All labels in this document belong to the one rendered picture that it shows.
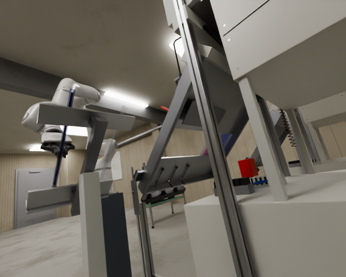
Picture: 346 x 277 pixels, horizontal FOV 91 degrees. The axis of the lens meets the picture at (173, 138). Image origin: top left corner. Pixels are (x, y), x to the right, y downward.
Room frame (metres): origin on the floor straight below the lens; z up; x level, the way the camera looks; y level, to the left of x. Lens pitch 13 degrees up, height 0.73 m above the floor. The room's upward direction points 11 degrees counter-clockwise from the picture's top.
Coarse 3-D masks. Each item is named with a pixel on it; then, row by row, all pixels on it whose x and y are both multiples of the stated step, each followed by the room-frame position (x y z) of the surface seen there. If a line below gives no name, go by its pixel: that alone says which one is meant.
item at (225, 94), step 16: (208, 64) 0.66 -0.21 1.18; (208, 80) 0.72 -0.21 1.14; (224, 80) 0.79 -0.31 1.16; (192, 96) 0.72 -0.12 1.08; (224, 96) 0.87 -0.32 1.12; (240, 96) 0.97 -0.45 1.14; (192, 112) 0.74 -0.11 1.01; (224, 112) 0.91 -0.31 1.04; (240, 112) 1.10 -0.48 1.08; (176, 128) 0.80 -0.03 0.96; (192, 128) 0.88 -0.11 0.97; (224, 128) 1.10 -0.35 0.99
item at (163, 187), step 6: (210, 174) 1.42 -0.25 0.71; (180, 180) 1.16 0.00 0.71; (186, 180) 1.19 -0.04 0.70; (192, 180) 1.22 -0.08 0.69; (198, 180) 1.26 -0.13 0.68; (150, 186) 0.98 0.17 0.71; (156, 186) 1.01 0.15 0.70; (162, 186) 1.03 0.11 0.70; (168, 186) 1.05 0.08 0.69; (174, 186) 1.08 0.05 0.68; (150, 192) 0.95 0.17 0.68
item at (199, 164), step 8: (160, 160) 0.89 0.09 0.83; (168, 160) 0.93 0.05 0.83; (176, 160) 0.99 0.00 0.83; (184, 160) 1.04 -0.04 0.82; (192, 160) 1.10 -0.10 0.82; (200, 160) 1.18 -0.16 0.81; (208, 160) 1.25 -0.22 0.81; (160, 168) 0.94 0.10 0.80; (168, 168) 0.98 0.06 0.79; (176, 168) 1.01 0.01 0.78; (184, 168) 1.10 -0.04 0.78; (192, 168) 1.17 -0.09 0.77; (200, 168) 1.25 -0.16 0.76; (208, 168) 1.33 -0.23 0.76; (160, 176) 0.99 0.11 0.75; (168, 176) 1.04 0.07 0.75; (176, 176) 1.10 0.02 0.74; (184, 176) 1.17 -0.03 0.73; (192, 176) 1.25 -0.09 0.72; (152, 184) 0.99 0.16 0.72
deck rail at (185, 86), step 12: (180, 84) 0.65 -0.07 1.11; (180, 96) 0.66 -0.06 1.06; (180, 108) 0.67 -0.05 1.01; (168, 120) 0.73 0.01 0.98; (168, 132) 0.74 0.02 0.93; (156, 144) 0.80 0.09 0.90; (156, 156) 0.81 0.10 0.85; (156, 168) 0.84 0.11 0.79; (144, 180) 0.90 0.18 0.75; (144, 192) 0.92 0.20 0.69
